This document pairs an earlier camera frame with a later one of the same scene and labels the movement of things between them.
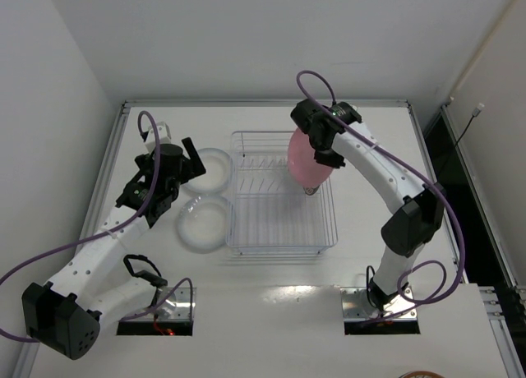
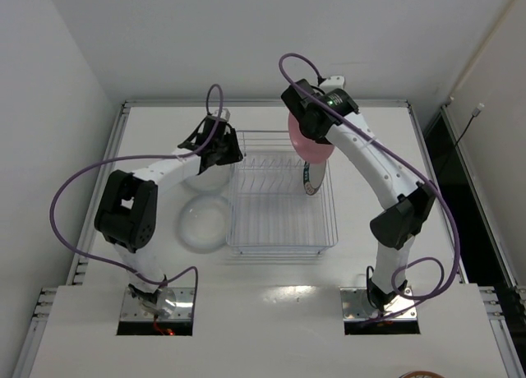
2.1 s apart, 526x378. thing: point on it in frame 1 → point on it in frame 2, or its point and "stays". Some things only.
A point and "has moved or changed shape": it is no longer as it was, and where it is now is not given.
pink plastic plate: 301,156 has moved or changed shape
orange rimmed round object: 421,374 stays
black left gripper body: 187,164 → 222,149
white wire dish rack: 269,211 stays
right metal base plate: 356,307 stays
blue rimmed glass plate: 219,172 stays
